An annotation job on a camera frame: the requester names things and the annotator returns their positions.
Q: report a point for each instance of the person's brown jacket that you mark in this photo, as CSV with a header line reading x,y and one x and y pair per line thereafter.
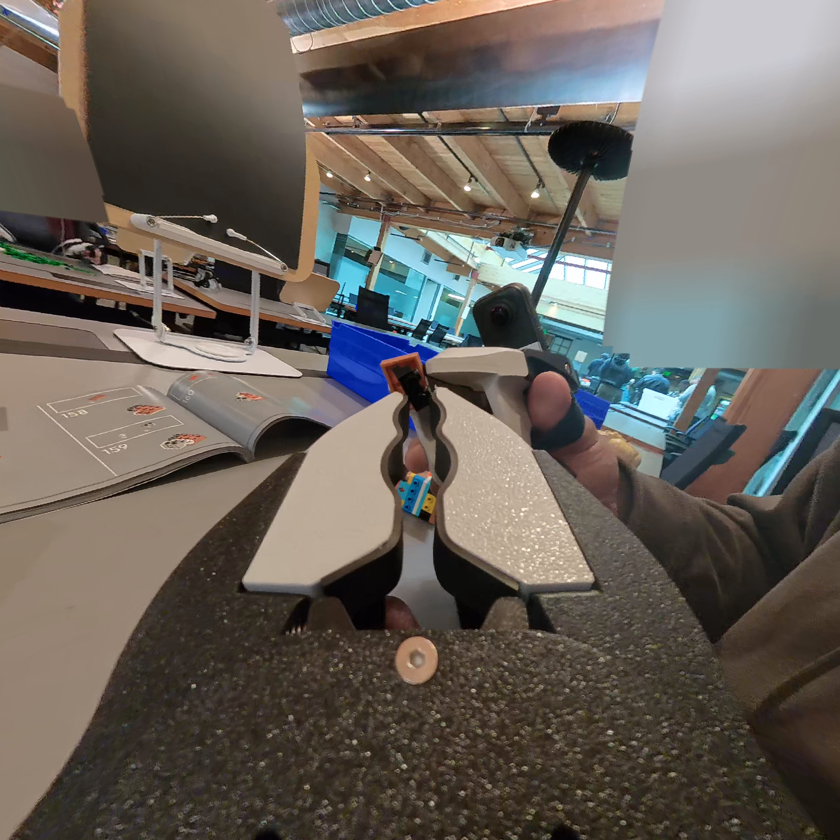
x,y
787,689

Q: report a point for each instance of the tan spiky brick assembly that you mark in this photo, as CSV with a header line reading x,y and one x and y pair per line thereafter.
x,y
623,446

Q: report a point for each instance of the long silver air duct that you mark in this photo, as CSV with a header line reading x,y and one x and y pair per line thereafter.
x,y
341,13

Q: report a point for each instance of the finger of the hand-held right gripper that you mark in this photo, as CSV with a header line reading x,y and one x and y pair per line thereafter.
x,y
485,364

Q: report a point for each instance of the black office chair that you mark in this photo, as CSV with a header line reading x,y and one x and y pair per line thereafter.
x,y
702,453

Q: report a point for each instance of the scattered green toy bricks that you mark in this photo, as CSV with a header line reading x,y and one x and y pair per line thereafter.
x,y
33,256

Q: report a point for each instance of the person's right forearm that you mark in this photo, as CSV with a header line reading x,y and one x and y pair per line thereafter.
x,y
709,544

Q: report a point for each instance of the grey instruction booklet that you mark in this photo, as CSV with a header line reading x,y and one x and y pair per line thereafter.
x,y
98,446

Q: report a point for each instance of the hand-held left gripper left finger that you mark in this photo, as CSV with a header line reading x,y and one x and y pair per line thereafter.
x,y
328,512

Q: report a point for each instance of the brown toy brick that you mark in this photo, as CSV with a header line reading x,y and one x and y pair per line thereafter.
x,y
397,367

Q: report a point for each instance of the wooden post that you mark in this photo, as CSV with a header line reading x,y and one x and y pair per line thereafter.
x,y
754,426

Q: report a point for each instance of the wooden background desk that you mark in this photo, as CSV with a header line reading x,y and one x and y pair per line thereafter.
x,y
262,308
65,279

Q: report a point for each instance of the person's right hand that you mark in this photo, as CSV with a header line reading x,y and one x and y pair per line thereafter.
x,y
551,400

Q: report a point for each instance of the plywood framed black panel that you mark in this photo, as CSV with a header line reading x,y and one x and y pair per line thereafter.
x,y
312,229

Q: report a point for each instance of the black square toy brick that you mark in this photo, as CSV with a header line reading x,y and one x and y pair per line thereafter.
x,y
418,392

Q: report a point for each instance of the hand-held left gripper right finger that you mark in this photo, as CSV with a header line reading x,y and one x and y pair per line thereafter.
x,y
512,518

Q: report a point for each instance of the multicolour toy brick model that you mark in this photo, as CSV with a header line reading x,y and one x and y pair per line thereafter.
x,y
413,492

